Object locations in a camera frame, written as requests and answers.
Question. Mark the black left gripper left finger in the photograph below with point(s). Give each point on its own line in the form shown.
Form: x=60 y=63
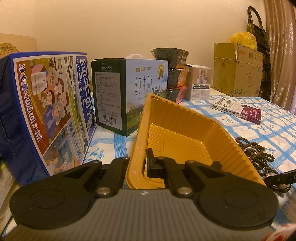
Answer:
x=112 y=177

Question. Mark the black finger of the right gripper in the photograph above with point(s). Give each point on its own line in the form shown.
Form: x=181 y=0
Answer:
x=282 y=178

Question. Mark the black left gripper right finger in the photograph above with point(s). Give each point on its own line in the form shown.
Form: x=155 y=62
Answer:
x=172 y=174

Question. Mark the yellow plastic tray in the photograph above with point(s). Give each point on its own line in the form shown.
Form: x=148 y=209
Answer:
x=182 y=134

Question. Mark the blue white checkered tablecloth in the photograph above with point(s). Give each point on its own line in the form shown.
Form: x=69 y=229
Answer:
x=276 y=133

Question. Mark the dark red small box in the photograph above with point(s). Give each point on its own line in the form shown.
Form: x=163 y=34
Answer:
x=251 y=114

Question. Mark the blue cartoon milk carton box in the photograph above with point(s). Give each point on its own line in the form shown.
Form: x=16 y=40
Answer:
x=47 y=118

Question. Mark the green white milk carton box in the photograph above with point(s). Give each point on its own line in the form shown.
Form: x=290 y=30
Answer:
x=120 y=86

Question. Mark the small white product box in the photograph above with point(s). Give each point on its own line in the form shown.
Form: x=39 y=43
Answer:
x=198 y=82

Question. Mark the middle black instant noodle bowl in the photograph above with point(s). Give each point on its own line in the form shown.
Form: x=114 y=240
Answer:
x=177 y=77

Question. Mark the black instant noodle bowl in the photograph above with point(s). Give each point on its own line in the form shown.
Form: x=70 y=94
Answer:
x=177 y=77
x=175 y=57

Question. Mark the white AutoCAD book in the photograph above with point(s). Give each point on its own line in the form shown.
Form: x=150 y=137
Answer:
x=228 y=106

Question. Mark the top black instant noodle bowl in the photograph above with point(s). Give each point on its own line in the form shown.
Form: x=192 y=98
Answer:
x=175 y=57

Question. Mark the large brown cardboard box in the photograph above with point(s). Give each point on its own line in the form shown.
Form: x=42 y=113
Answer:
x=237 y=70

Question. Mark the black folding hand cart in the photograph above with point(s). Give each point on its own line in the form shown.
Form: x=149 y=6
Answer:
x=255 y=26

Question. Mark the yellow plastic bag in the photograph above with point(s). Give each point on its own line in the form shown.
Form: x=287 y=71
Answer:
x=246 y=39

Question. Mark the wooden headboard panel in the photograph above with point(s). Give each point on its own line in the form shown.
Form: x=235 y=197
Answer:
x=22 y=43

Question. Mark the beige patterned curtain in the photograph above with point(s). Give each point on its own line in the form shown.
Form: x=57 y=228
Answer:
x=280 y=23

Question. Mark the brown cardboard box corner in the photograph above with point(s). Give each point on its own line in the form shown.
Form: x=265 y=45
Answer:
x=6 y=49

